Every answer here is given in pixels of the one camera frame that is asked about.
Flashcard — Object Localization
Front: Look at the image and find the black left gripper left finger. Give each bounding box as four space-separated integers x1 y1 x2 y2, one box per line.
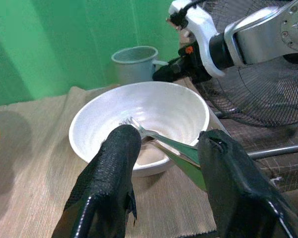
51 124 143 238

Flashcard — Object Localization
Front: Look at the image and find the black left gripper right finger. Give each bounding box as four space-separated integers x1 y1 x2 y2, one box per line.
197 128 298 238

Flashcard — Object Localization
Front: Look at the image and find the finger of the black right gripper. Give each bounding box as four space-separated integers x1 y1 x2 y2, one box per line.
152 63 190 83
167 56 187 65

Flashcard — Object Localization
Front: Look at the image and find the silver metal fork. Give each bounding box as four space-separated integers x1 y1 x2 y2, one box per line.
119 117 201 166

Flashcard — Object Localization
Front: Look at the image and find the white ceramic bowl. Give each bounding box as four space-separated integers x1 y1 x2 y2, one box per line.
69 81 211 178

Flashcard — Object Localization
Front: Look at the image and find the light blue enamel mug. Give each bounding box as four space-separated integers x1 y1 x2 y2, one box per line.
111 46 169 86

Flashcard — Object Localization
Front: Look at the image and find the grey metal fan pole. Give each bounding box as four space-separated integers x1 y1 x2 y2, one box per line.
247 143 298 161

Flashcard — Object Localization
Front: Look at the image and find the beige woven placemat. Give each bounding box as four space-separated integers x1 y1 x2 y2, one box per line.
0 84 230 238

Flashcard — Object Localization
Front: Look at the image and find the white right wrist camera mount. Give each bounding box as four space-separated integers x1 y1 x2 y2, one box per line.
168 0 226 78

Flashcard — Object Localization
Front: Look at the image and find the black camera cable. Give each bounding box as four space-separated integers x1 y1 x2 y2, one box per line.
169 0 207 28

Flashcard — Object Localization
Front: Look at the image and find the black wire-guard fan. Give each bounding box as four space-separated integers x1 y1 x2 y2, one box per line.
178 0 298 128

